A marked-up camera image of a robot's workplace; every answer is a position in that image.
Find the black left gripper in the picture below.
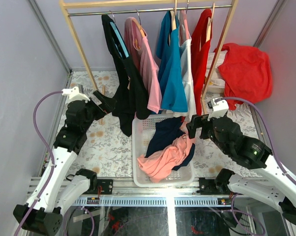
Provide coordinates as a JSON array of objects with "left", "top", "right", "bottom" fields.
[{"left": 83, "top": 91, "right": 117, "bottom": 133}]

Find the black printed t-shirt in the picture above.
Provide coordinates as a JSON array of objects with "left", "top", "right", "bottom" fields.
[{"left": 101, "top": 15, "right": 150, "bottom": 137}]

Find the blue plastic hanger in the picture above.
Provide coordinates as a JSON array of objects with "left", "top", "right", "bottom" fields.
[{"left": 110, "top": 11, "right": 129, "bottom": 58}]

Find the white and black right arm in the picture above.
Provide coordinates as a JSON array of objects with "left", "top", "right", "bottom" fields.
[{"left": 186, "top": 115, "right": 296, "bottom": 225}]

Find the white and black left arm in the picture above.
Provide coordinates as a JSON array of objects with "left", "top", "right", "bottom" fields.
[{"left": 13, "top": 86, "right": 117, "bottom": 236}]

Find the blue t-shirt on hanger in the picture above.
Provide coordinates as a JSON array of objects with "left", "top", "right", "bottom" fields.
[{"left": 156, "top": 11, "right": 188, "bottom": 113}]

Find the salmon pink shirt in basket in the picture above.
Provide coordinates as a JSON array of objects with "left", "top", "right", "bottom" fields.
[{"left": 137, "top": 131, "right": 195, "bottom": 183}]

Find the pink t-shirt on hanger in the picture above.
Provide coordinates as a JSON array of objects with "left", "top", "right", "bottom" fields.
[{"left": 124, "top": 17, "right": 162, "bottom": 114}]

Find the white and pink hung shirt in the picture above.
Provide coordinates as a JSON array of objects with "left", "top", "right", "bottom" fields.
[{"left": 174, "top": 10, "right": 196, "bottom": 122}]

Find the red t-shirt on hanger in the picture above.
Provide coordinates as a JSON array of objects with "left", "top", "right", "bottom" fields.
[{"left": 191, "top": 9, "right": 212, "bottom": 115}]

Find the wooden hanger under red shirt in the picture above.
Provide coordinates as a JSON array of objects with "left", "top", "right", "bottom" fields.
[{"left": 205, "top": 2, "right": 215, "bottom": 42}]

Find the wooden hanger under pink shirt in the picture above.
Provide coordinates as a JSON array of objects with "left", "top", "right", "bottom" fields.
[{"left": 133, "top": 9, "right": 147, "bottom": 50}]

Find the wooden hanger under blue shirt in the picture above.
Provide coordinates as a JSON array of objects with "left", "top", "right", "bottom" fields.
[{"left": 168, "top": 0, "right": 178, "bottom": 45}]

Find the navy garment in basket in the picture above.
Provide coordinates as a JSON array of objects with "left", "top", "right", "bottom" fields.
[{"left": 145, "top": 117, "right": 187, "bottom": 158}]

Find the white plastic laundry basket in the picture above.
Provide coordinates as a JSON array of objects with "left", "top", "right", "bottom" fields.
[{"left": 132, "top": 114, "right": 195, "bottom": 187}]

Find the floral patterned floor mat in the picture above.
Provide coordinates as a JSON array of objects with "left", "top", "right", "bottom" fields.
[{"left": 67, "top": 71, "right": 261, "bottom": 178}]

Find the red cloth pile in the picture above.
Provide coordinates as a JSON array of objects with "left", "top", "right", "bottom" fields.
[{"left": 218, "top": 43, "right": 273, "bottom": 104}]

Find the wooden clothes rack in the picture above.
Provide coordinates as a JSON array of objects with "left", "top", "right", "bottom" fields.
[{"left": 59, "top": 0, "right": 238, "bottom": 113}]

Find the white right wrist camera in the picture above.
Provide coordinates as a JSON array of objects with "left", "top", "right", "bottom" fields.
[{"left": 207, "top": 97, "right": 229, "bottom": 120}]

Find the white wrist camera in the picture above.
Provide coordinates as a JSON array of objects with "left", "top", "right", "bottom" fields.
[
  {"left": 207, "top": 97, "right": 229, "bottom": 120},
  {"left": 61, "top": 84, "right": 90, "bottom": 102}
]

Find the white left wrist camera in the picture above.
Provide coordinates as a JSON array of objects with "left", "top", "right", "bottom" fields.
[{"left": 61, "top": 84, "right": 90, "bottom": 102}]

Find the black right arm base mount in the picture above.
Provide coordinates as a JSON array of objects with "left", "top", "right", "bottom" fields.
[{"left": 197, "top": 177, "right": 231, "bottom": 195}]

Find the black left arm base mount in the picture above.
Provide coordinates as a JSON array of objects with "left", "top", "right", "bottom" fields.
[{"left": 95, "top": 179, "right": 114, "bottom": 196}]

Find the white slotted cable duct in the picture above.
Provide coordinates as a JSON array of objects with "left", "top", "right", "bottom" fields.
[{"left": 72, "top": 196, "right": 231, "bottom": 207}]

